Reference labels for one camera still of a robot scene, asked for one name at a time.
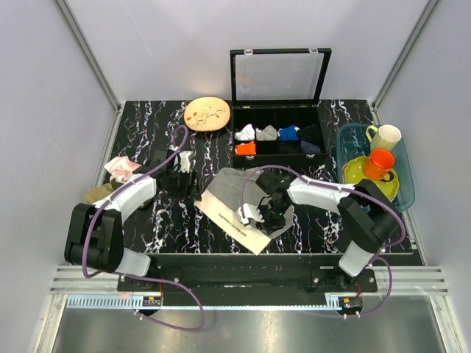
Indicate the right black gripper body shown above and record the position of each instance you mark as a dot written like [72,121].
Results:
[273,215]

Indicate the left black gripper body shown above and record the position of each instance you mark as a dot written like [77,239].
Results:
[179,183]

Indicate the grey underwear with cream waistband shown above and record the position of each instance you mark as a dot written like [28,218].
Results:
[221,200]

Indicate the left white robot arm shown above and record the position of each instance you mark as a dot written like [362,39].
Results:
[95,234]

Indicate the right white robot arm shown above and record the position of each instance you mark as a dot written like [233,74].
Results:
[367,216]

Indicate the orange rolled underwear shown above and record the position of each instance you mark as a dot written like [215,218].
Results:
[245,148]

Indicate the pink and white underwear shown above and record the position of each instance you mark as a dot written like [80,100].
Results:
[121,168]

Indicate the navy rolled underwear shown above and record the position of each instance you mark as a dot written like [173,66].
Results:
[309,148]

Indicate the grey rolled underwear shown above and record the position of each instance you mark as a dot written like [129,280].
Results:
[269,133]

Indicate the blue rolled underwear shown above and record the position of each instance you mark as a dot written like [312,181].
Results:
[289,133]

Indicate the white rolled underwear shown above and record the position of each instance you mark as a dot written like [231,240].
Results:
[247,133]

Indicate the black rolled underwear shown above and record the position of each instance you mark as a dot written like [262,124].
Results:
[311,134]

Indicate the olive and khaki underwear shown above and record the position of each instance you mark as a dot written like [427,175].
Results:
[98,193]

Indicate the oval painted wooden plate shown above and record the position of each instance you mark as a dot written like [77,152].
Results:
[207,114]

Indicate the black compartment storage box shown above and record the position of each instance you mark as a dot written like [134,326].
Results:
[278,87]

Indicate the green dotted plate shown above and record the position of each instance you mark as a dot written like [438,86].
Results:
[352,173]

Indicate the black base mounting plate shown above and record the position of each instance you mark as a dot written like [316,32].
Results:
[247,280]

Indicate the teal transparent plastic bin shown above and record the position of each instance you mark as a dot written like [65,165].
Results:
[352,142]

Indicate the orange mug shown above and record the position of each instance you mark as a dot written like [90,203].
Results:
[379,165]

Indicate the cream yellow mug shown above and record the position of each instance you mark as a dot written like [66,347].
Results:
[383,137]

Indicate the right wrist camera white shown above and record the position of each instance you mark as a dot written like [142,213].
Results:
[247,213]

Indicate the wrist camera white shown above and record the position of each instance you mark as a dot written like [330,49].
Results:
[182,162]
[247,213]

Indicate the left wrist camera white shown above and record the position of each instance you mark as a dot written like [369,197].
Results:
[182,162]

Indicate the aluminium frame post left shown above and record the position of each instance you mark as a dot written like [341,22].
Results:
[77,34]

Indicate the aluminium frame post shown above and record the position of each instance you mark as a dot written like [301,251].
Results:
[419,27]
[77,34]

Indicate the aluminium frame post right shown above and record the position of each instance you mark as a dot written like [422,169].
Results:
[419,27]

